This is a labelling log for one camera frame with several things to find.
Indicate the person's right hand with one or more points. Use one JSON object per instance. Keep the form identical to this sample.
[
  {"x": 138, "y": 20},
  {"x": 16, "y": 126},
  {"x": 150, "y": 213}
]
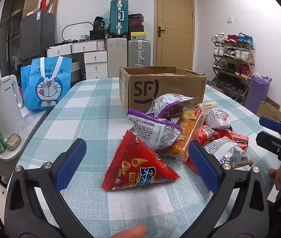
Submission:
[{"x": 279, "y": 177}]

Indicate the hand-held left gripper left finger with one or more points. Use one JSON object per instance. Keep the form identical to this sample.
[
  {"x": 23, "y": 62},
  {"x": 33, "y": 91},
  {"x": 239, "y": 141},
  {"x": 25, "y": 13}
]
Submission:
[{"x": 71, "y": 163}]

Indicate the grey refrigerator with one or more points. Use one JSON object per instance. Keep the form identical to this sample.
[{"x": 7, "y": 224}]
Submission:
[{"x": 37, "y": 34}]

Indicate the woven basket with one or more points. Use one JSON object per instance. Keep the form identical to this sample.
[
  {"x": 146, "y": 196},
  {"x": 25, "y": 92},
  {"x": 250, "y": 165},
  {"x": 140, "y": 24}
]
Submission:
[{"x": 76, "y": 70}]

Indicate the yellow and black shoebox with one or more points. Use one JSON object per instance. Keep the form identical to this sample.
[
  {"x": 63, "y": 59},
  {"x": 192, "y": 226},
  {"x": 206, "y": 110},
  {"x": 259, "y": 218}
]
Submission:
[{"x": 138, "y": 35}]

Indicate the purple yoga mat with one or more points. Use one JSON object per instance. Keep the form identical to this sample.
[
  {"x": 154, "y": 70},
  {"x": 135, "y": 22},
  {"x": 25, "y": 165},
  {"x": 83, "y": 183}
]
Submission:
[{"x": 257, "y": 94}]

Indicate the brown cardboard box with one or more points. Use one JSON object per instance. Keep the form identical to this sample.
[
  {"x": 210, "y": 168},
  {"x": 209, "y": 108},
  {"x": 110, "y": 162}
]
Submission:
[{"x": 143, "y": 89}]

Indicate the black bag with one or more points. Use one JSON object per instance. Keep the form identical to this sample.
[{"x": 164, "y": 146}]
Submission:
[{"x": 98, "y": 23}]

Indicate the oval metal frame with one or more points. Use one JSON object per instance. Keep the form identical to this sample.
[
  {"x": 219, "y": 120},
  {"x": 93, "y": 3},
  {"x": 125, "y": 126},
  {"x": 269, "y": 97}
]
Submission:
[{"x": 67, "y": 27}]

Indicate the beige suitcase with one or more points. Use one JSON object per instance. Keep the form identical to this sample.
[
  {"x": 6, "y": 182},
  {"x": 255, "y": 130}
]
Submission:
[{"x": 117, "y": 57}]

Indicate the white and orange snack packet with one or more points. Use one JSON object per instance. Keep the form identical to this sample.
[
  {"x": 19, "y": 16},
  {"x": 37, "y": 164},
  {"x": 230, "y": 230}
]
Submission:
[{"x": 217, "y": 119}]

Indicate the red and white snack packet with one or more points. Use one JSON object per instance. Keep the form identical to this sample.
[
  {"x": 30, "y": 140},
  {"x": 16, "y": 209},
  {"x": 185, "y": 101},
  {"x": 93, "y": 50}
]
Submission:
[{"x": 205, "y": 132}]

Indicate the red box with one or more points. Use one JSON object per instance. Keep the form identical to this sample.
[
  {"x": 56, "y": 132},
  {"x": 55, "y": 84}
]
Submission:
[{"x": 44, "y": 3}]

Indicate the small open cardboard box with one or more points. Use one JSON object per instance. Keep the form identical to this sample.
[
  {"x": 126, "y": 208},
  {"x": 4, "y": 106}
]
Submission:
[{"x": 53, "y": 5}]

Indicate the dark glass cabinet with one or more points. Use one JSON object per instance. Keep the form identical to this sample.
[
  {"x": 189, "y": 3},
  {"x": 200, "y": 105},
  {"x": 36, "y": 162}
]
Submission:
[{"x": 11, "y": 29}]

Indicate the teal suitcase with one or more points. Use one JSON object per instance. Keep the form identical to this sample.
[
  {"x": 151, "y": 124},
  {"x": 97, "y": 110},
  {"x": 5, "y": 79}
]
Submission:
[{"x": 119, "y": 17}]

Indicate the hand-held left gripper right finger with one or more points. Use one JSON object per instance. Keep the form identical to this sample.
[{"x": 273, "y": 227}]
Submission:
[{"x": 203, "y": 168}]

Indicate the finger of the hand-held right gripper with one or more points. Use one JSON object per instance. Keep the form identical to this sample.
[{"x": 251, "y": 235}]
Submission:
[
  {"x": 272, "y": 141},
  {"x": 269, "y": 124}
]

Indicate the black and red shoebox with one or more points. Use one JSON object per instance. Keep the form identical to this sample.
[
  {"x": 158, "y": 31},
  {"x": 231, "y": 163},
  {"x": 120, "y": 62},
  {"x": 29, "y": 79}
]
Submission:
[{"x": 136, "y": 23}]

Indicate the pale snack packet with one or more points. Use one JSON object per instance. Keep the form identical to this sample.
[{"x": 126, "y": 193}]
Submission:
[{"x": 206, "y": 106}]

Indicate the red snack packet black band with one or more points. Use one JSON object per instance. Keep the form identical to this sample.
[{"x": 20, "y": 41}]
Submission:
[{"x": 238, "y": 138}]

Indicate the white desk with drawers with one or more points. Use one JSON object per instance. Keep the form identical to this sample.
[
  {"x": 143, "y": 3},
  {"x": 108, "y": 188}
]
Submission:
[{"x": 63, "y": 49}]

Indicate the wooden shoe rack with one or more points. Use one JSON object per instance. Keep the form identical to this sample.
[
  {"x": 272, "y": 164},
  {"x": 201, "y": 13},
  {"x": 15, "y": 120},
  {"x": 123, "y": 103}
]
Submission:
[{"x": 251, "y": 62}]

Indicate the blue plastic bag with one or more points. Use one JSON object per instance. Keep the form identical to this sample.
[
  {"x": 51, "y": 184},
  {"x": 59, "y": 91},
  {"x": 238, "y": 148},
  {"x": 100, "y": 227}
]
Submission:
[{"x": 107, "y": 23}]

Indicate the grey side table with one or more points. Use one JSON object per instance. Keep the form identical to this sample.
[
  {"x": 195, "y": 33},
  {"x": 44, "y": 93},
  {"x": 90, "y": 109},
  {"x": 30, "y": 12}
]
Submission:
[{"x": 31, "y": 126}]

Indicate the purple and white snack bag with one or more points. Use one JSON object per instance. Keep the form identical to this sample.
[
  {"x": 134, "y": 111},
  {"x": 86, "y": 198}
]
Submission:
[
  {"x": 165, "y": 103},
  {"x": 155, "y": 131}
]

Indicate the white drawer chest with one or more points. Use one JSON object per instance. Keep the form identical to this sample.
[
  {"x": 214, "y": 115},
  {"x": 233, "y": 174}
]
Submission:
[{"x": 95, "y": 64}]

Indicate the white crinkled snack bag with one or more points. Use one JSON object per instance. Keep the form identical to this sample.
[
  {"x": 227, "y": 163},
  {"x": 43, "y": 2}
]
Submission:
[{"x": 227, "y": 151}]

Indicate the black storage box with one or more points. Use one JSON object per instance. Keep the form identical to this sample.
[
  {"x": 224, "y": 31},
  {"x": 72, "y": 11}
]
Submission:
[{"x": 97, "y": 34}]

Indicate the white appliance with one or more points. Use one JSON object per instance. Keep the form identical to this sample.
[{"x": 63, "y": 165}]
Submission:
[{"x": 4, "y": 104}]

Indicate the red triangular snack bag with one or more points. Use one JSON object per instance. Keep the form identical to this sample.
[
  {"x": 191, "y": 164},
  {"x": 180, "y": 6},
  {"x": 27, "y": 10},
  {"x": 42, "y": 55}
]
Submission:
[{"x": 135, "y": 168}]

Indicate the beige earbuds case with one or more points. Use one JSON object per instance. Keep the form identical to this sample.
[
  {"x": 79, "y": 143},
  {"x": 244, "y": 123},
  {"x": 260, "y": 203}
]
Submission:
[{"x": 12, "y": 141}]

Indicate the blue cartoon tote bag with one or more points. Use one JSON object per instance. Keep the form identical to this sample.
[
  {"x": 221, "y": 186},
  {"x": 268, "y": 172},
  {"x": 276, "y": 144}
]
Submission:
[{"x": 46, "y": 84}]

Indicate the low cardboard box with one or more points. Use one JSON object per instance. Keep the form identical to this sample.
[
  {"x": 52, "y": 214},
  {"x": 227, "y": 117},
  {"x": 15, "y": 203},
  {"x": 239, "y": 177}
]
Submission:
[{"x": 269, "y": 110}]

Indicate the silver suitcase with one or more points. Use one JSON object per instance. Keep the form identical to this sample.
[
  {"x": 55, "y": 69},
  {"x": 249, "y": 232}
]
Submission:
[{"x": 139, "y": 52}]

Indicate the person's left hand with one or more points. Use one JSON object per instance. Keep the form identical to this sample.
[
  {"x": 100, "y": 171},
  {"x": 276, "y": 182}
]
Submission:
[{"x": 130, "y": 231}]

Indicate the plain black shoebox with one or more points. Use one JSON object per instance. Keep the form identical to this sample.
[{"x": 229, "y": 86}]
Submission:
[{"x": 136, "y": 28}]

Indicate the shoe rack with shoes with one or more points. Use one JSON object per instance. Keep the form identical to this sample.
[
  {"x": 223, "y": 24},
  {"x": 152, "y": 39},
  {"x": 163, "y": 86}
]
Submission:
[{"x": 239, "y": 54}]

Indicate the wooden door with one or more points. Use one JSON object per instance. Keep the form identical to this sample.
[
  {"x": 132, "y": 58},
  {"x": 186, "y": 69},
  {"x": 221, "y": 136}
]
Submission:
[{"x": 175, "y": 17}]

